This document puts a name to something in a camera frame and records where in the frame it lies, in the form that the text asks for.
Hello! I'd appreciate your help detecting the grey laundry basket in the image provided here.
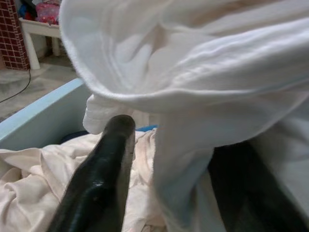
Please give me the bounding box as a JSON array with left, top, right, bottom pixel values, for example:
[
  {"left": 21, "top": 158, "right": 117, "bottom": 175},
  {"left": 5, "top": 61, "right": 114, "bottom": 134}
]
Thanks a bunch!
[{"left": 0, "top": 77, "right": 91, "bottom": 151}]

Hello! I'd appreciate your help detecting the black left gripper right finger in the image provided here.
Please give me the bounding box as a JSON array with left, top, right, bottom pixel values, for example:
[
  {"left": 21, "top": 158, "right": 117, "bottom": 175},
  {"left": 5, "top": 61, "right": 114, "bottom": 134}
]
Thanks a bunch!
[{"left": 209, "top": 141, "right": 300, "bottom": 232}]

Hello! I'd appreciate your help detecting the pink dotted bag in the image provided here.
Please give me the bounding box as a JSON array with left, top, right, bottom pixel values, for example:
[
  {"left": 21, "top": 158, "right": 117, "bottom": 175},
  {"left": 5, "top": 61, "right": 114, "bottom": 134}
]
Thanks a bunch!
[{"left": 35, "top": 1, "right": 60, "bottom": 25}]

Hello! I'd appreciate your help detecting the black floor cable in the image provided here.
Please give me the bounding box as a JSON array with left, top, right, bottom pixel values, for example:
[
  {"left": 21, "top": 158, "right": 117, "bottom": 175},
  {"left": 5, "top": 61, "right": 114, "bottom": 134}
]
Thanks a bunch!
[{"left": 0, "top": 69, "right": 32, "bottom": 103}]

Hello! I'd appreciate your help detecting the red brick pattern box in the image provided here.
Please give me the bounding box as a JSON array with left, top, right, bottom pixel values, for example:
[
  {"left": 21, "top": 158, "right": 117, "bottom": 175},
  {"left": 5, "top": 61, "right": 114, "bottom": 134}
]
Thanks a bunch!
[{"left": 0, "top": 0, "right": 31, "bottom": 71}]

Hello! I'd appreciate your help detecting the small white table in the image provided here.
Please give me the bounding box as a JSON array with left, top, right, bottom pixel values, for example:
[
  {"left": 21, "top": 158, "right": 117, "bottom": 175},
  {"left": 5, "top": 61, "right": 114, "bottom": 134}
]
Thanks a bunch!
[{"left": 19, "top": 17, "right": 62, "bottom": 71}]

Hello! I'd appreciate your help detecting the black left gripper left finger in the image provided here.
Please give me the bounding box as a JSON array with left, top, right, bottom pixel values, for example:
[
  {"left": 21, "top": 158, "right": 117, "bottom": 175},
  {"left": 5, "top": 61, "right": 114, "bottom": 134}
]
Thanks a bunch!
[{"left": 49, "top": 115, "right": 136, "bottom": 232}]

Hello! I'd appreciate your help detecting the cream white garment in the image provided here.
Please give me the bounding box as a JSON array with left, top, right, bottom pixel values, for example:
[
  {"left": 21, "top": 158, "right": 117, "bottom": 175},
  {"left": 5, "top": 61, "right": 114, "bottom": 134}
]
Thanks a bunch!
[{"left": 0, "top": 128, "right": 169, "bottom": 232}]

